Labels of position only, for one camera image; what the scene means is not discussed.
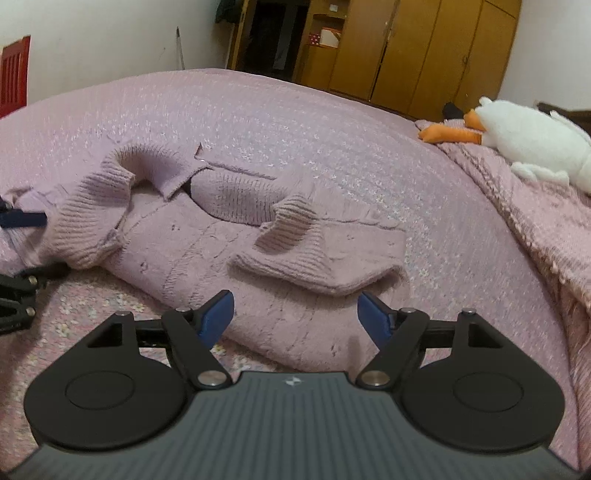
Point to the white plush goose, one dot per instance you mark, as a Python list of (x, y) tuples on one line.
[(531, 134)]

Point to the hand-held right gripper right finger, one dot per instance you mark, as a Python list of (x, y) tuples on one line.
[(375, 319)]

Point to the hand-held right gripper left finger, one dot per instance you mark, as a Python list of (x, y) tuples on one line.
[(217, 319)]

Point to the thin metal rod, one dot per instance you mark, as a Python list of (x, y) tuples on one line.
[(180, 48)]

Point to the small black object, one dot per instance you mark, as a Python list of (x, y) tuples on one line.
[(451, 110)]

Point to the wooden wardrobe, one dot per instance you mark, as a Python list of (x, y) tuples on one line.
[(415, 50)]

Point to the lilac knit cardigan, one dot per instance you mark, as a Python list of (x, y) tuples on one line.
[(277, 221)]

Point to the red wooden chair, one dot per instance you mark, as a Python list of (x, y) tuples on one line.
[(14, 74)]

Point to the pink knitted blanket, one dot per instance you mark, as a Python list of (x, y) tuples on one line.
[(521, 207)]

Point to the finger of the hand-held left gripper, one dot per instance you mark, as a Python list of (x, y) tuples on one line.
[(18, 284), (23, 219)]

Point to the small box on shelf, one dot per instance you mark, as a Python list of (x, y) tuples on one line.
[(328, 38)]

